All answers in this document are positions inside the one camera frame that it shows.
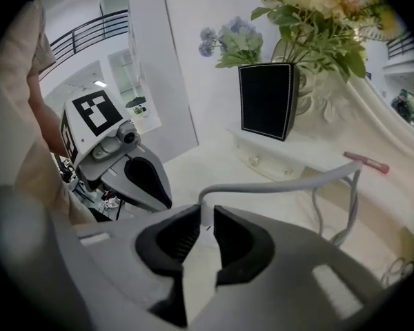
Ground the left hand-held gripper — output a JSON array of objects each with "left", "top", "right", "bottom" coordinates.
[{"left": 59, "top": 89, "right": 174, "bottom": 214}]

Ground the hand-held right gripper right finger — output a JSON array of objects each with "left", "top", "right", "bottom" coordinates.
[{"left": 192, "top": 204, "right": 386, "bottom": 331}]

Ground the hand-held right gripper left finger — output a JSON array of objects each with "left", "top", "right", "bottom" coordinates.
[{"left": 43, "top": 203, "right": 201, "bottom": 331}]

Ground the grey cable connector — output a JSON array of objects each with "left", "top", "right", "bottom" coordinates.
[{"left": 199, "top": 201, "right": 215, "bottom": 228}]

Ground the grey cable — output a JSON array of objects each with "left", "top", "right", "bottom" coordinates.
[{"left": 197, "top": 159, "right": 364, "bottom": 248}]

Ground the person's left forearm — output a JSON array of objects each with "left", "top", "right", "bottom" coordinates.
[{"left": 26, "top": 77, "right": 70, "bottom": 159}]

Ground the white dressing table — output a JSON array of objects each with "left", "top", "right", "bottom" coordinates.
[{"left": 160, "top": 126, "right": 414, "bottom": 291}]

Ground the white shelf unit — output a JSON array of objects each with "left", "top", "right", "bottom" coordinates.
[{"left": 127, "top": 0, "right": 200, "bottom": 167}]

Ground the person's beige t-shirt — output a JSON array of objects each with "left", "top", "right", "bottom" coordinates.
[{"left": 0, "top": 0, "right": 98, "bottom": 225}]

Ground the pink stick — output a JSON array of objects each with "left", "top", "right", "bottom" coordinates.
[{"left": 343, "top": 151, "right": 391, "bottom": 174}]

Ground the black square vase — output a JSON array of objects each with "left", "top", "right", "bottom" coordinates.
[{"left": 237, "top": 61, "right": 301, "bottom": 143}]

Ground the black balcony railing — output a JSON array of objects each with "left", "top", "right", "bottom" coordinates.
[{"left": 37, "top": 9, "right": 130, "bottom": 82}]

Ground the white oval vanity mirror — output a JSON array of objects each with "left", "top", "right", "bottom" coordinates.
[{"left": 226, "top": 26, "right": 414, "bottom": 199}]

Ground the artificial flower bouquet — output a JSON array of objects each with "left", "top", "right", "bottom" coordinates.
[{"left": 197, "top": 0, "right": 408, "bottom": 84}]

